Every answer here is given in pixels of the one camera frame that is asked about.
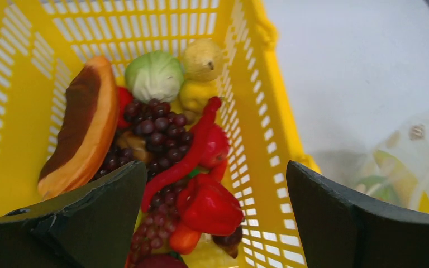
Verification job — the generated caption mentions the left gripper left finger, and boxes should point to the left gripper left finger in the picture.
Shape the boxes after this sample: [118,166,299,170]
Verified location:
[0,161,147,267]

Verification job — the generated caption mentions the brown potato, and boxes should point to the brown potato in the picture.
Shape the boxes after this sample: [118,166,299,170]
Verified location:
[116,131,153,164]

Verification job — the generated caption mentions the clear zip top bag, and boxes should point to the clear zip top bag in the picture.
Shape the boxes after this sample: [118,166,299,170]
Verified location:
[312,110,429,214]

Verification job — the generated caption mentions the yellow pear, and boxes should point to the yellow pear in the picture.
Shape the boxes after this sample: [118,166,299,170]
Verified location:
[178,39,223,119]

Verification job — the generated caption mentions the red chili pepper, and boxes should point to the red chili pepper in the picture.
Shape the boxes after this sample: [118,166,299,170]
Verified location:
[140,97,222,213]

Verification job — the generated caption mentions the yellow plastic basket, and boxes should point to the yellow plastic basket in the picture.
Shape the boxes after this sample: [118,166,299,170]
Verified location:
[0,1,317,267]

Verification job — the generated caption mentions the light red grapes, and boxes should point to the light red grapes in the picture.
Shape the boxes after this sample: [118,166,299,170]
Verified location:
[125,179,188,267]

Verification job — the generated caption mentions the red tomato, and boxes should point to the red tomato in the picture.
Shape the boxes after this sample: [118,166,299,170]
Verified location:
[169,222,202,255]

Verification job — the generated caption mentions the red apple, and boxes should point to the red apple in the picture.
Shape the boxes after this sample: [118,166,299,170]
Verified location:
[199,124,230,169]

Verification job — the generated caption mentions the brown chestnut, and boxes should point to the brown chestnut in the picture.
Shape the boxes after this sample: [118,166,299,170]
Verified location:
[211,226,243,259]

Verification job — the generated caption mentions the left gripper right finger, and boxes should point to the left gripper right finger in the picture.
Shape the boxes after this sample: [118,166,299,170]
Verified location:
[285,161,429,267]

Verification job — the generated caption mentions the papaya slice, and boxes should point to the papaya slice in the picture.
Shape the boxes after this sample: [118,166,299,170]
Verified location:
[37,56,119,200]

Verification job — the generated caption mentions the dark purple grapes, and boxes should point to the dark purple grapes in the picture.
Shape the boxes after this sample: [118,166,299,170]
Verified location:
[92,99,193,181]

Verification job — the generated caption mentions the red bell pepper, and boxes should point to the red bell pepper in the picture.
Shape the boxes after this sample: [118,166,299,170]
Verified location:
[176,174,244,236]

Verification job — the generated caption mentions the green cabbage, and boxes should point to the green cabbage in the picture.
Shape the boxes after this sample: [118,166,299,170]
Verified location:
[125,50,184,103]

